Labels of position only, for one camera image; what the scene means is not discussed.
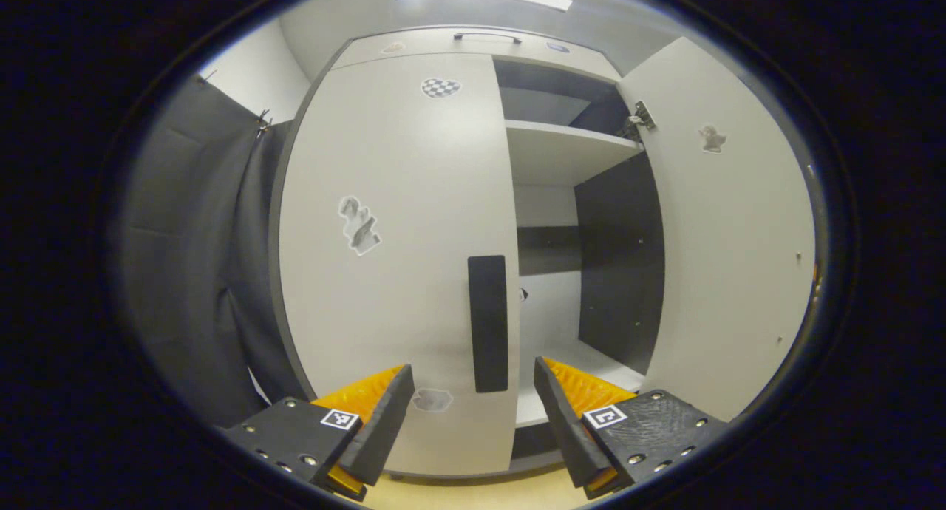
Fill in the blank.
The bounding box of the black backdrop cloth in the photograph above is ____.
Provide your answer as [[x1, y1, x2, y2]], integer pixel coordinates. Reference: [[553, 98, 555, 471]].
[[118, 74, 307, 426]]

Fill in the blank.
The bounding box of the metal door hinge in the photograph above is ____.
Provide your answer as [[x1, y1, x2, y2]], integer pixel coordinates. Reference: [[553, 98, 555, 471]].
[[621, 100, 657, 140]]

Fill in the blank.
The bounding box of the beige double-door shoe cabinet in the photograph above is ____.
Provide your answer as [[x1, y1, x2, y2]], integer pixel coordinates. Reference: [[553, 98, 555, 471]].
[[270, 26, 666, 481]]

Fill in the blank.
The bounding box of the beige cabinet drawer front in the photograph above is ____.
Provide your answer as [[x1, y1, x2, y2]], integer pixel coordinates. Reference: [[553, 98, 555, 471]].
[[333, 26, 622, 82]]

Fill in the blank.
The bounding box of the beige shoe cabinet door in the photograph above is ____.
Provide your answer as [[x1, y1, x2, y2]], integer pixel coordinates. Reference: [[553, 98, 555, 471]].
[[279, 52, 522, 475], [617, 37, 817, 422]]

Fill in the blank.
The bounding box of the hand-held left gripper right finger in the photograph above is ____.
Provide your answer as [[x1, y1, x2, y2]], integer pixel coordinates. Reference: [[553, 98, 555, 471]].
[[534, 356, 729, 500]]

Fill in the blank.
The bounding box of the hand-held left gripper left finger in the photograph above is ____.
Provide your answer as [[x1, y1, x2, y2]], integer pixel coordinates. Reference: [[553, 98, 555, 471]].
[[225, 364, 416, 502]]

